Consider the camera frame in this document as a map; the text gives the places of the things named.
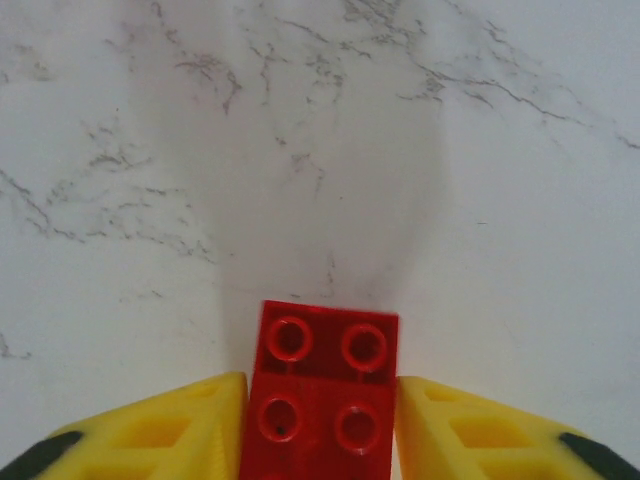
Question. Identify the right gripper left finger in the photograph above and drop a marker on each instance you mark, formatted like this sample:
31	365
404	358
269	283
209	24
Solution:
150	435

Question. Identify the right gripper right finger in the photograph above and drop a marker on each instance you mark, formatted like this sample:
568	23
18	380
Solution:
490	440

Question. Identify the red lego brick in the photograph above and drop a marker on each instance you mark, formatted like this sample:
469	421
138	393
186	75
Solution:
320	400

